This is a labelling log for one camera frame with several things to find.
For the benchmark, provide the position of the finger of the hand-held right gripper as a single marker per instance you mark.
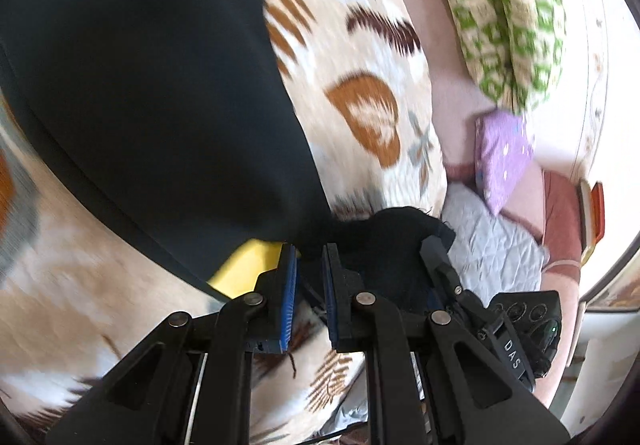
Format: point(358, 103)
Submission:
point(440, 265)

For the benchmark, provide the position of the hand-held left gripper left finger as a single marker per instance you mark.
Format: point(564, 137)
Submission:
point(287, 300)

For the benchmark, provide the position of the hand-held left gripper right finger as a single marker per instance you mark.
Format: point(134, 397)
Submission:
point(331, 305)

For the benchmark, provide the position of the black pants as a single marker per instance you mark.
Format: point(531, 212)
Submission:
point(150, 100)

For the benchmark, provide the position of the grey quilted blanket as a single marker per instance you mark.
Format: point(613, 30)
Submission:
point(500, 245)

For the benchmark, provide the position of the framed picture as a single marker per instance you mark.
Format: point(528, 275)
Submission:
point(615, 295)

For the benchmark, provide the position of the pink brown headboard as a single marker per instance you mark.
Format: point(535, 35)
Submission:
point(562, 225)

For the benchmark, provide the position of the purple dotted pillow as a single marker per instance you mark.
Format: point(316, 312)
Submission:
point(505, 160)

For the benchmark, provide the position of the red book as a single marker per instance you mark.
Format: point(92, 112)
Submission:
point(597, 212)

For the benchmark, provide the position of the pink bed sheet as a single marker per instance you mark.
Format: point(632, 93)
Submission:
point(450, 115)

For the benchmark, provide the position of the leaf print blanket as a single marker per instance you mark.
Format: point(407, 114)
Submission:
point(360, 25)

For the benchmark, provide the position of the green checkered folded quilt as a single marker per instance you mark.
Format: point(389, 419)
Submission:
point(500, 0)

